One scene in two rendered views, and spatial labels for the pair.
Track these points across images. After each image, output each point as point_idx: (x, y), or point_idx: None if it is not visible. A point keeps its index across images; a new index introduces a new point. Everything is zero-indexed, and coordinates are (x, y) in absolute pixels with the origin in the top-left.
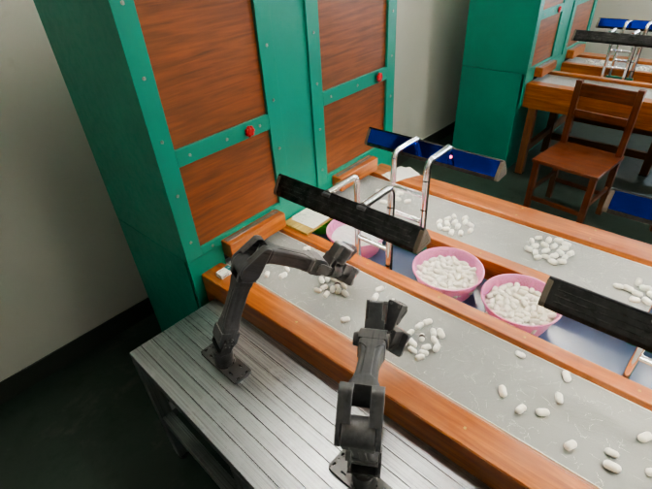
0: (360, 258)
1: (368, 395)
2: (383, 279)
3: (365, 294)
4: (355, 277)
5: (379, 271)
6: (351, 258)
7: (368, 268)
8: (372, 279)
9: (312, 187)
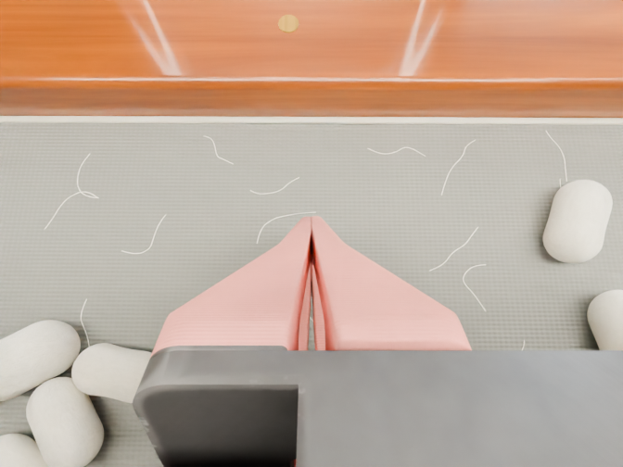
0: (186, 3)
1: None
2: (518, 105)
3: (499, 342)
4: (284, 214)
5: (451, 42)
6: (113, 47)
7: (336, 69)
8: (413, 151)
9: None
